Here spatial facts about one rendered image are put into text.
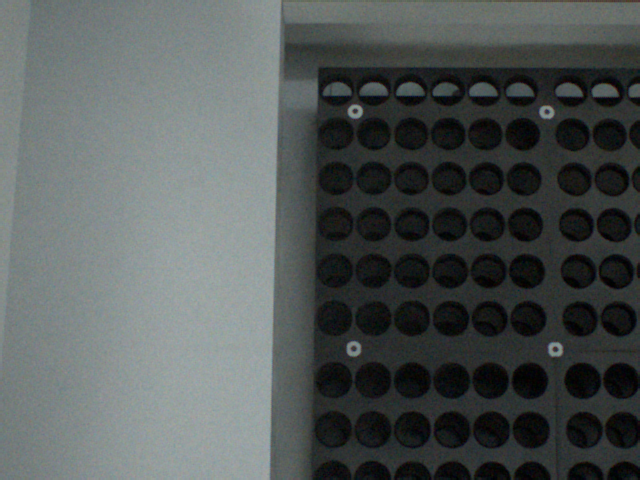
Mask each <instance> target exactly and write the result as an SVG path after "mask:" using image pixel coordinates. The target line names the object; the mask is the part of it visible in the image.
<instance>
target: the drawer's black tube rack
mask: <svg viewBox="0 0 640 480"><path fill-rule="evenodd" d="M544 93H545V106H543V107H541V109H540V113H514V112H363V110H362V108H361V107H360V106H356V104H354V106H351V107H350V108H349V110H348V112H318V145H316V218H315V291H314V364H313V435H312V480H640V113H554V109H552V107H550V106H548V94H547V68H544Z"/></svg>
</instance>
